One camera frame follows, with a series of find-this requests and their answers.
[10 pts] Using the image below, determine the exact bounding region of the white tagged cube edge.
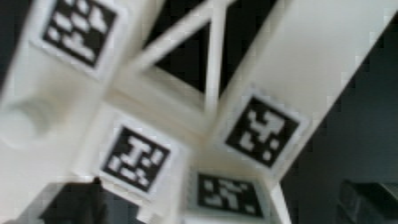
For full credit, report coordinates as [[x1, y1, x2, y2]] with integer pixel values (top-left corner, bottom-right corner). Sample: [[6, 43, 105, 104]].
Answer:
[[181, 169, 276, 224]]

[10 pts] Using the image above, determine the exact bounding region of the white chair back part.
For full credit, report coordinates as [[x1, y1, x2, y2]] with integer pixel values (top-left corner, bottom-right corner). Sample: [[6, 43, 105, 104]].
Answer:
[[0, 0, 398, 224]]

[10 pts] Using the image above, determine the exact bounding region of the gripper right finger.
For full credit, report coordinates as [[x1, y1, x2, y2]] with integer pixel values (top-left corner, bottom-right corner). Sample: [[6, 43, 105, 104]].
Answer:
[[334, 180, 398, 224]]

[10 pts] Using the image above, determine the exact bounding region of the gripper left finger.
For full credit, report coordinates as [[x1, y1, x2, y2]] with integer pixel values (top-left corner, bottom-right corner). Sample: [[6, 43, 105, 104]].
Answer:
[[18, 179, 105, 224]]

